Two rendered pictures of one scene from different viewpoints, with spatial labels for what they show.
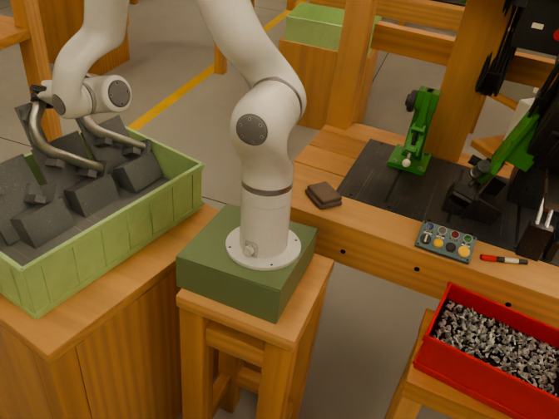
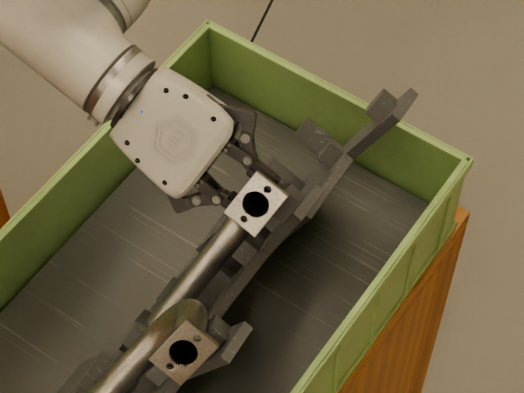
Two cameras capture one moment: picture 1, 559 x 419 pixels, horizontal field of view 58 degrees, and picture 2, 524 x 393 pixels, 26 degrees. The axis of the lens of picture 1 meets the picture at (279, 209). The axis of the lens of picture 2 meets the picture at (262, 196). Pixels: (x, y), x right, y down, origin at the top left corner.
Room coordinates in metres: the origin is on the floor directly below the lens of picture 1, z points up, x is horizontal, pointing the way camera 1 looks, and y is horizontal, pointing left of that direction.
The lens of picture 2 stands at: (1.84, 0.72, 2.10)
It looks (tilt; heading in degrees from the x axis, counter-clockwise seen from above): 55 degrees down; 185
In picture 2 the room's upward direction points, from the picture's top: straight up
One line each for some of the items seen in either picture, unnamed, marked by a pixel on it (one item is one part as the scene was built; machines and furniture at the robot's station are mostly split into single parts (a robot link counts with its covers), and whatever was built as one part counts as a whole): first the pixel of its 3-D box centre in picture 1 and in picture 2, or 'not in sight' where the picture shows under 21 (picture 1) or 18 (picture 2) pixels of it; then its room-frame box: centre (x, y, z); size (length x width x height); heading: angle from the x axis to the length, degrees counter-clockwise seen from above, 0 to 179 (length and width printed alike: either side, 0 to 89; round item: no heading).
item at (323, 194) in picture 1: (324, 194); not in sight; (1.28, -0.13, 0.91); 0.10 x 0.08 x 0.03; 30
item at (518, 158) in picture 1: (526, 140); not in sight; (1.30, -0.66, 1.17); 0.13 x 0.12 x 0.20; 70
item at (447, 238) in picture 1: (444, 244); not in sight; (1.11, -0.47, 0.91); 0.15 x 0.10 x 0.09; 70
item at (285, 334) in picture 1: (259, 282); not in sight; (0.96, 0.03, 0.83); 0.32 x 0.32 x 0.04; 72
